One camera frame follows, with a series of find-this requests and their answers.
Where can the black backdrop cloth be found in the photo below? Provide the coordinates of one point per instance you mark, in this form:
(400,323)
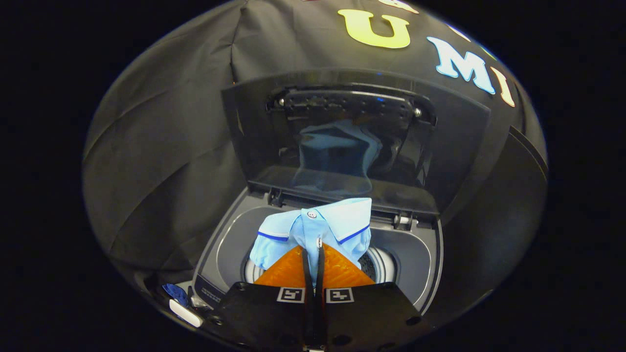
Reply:
(161,161)

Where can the dark washing machine lid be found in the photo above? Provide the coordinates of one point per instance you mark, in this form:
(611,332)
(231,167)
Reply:
(459,146)

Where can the light blue polo shirt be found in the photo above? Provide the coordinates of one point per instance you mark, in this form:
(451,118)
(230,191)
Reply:
(313,230)

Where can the white plastic block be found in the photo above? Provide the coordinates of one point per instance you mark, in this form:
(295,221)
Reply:
(186,313)

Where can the small blue cloth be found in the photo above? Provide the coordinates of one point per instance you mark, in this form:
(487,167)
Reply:
(175,293)

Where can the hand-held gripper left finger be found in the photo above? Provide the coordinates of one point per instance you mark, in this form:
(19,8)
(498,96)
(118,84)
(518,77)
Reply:
(264,318)

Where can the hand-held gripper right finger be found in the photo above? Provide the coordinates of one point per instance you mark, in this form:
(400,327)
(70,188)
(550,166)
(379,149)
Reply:
(367,318)

